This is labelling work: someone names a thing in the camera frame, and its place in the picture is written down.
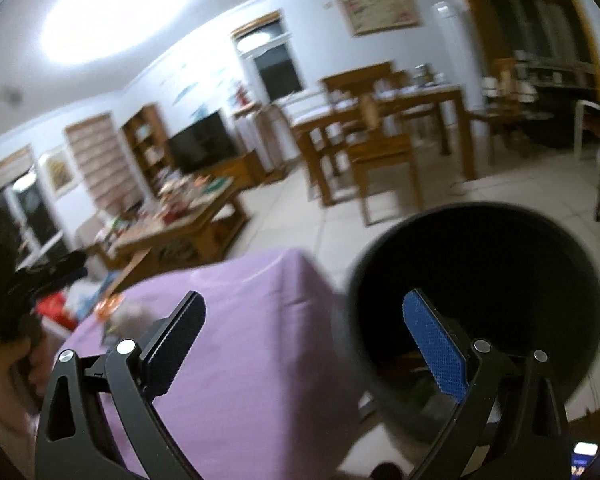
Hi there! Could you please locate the purple tablecloth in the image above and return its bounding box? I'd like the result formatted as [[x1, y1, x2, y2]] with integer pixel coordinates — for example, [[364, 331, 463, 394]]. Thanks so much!
[[60, 246, 376, 480]]

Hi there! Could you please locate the short striped roller blind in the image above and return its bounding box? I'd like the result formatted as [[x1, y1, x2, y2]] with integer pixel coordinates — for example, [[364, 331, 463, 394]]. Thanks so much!
[[0, 145, 36, 183]]

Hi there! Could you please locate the round ceiling light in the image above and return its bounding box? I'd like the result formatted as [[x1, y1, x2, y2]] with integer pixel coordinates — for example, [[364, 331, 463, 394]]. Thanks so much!
[[40, 0, 198, 66]]

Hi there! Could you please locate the wooden bookshelf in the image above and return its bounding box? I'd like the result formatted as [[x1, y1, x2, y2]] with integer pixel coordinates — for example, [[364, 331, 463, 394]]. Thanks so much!
[[121, 103, 181, 196]]

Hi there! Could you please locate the glass balcony door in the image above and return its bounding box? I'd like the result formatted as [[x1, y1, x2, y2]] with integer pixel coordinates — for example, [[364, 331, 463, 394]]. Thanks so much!
[[0, 170, 68, 266]]

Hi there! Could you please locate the black television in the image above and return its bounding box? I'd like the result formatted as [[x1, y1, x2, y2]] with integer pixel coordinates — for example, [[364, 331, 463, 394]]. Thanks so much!
[[166, 110, 241, 176]]

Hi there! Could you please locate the wood framed window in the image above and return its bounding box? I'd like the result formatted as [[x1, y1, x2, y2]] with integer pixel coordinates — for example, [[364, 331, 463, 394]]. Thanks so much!
[[230, 10, 306, 103]]

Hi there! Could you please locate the white standing air conditioner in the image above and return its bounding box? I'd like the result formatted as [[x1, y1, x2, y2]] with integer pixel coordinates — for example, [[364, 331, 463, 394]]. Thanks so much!
[[431, 2, 481, 91]]

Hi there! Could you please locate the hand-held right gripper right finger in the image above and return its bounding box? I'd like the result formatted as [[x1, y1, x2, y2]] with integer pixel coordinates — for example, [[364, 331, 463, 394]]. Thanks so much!
[[402, 288, 571, 480]]

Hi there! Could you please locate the small wooden armchair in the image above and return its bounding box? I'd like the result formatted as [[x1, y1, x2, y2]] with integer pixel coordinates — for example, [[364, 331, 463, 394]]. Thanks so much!
[[75, 210, 126, 271]]

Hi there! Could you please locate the light blue cloth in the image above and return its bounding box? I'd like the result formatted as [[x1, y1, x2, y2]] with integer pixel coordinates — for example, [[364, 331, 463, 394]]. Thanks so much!
[[70, 282, 106, 316]]

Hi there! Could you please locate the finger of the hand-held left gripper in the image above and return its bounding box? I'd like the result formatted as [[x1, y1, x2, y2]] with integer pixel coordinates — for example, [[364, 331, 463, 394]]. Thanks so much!
[[16, 251, 89, 297]]

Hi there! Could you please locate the phone with lit screen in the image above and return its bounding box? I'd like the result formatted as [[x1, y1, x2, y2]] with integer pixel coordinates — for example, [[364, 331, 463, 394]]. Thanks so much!
[[570, 440, 600, 480]]

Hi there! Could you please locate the orange snack packet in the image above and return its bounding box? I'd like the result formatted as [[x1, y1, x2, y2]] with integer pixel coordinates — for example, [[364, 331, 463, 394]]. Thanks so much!
[[92, 297, 126, 321]]

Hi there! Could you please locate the wooden door frame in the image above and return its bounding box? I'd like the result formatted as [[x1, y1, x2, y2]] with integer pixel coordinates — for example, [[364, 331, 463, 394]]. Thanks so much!
[[450, 0, 600, 106]]

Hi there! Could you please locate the black round trash bin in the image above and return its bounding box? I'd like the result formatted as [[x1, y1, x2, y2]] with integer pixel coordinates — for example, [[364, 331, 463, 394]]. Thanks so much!
[[332, 201, 600, 441]]

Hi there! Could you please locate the large framed picture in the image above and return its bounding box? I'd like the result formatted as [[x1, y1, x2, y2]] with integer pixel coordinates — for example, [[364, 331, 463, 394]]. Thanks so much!
[[336, 0, 423, 38]]

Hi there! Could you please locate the tall wooden plant stand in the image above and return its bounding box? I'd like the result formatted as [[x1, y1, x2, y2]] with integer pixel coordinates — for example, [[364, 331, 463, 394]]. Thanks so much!
[[232, 102, 291, 181]]

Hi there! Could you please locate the person's left hand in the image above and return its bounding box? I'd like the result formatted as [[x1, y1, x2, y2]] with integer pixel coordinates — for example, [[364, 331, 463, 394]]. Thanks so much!
[[0, 336, 44, 414]]

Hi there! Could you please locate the wooden coffee table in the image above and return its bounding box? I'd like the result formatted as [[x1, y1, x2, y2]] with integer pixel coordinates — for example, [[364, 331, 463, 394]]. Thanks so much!
[[102, 180, 251, 273]]

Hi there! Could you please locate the cluster of small table items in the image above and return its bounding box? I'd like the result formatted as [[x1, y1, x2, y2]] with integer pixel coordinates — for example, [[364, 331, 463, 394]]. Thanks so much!
[[105, 170, 231, 241]]

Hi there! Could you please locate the wooden chair with white cushion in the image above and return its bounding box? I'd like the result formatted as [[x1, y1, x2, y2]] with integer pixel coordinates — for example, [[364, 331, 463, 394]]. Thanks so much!
[[472, 57, 536, 151]]

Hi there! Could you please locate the wooden dining table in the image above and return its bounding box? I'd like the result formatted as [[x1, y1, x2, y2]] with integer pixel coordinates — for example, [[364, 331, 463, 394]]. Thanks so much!
[[292, 85, 478, 206]]

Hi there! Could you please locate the small framed painting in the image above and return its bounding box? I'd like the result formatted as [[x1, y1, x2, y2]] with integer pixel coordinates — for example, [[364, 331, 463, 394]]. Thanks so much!
[[39, 145, 76, 198]]

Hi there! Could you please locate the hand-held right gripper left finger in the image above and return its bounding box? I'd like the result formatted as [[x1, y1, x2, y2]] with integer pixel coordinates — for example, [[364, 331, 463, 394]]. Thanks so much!
[[35, 291, 207, 480]]

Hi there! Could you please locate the wooden television cabinet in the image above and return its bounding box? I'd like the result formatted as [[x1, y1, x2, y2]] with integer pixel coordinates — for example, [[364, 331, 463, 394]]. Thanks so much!
[[215, 150, 266, 191]]

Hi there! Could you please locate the wooden chair with oval back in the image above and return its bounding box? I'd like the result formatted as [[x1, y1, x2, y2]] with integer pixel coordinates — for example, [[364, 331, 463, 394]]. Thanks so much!
[[320, 62, 426, 226]]

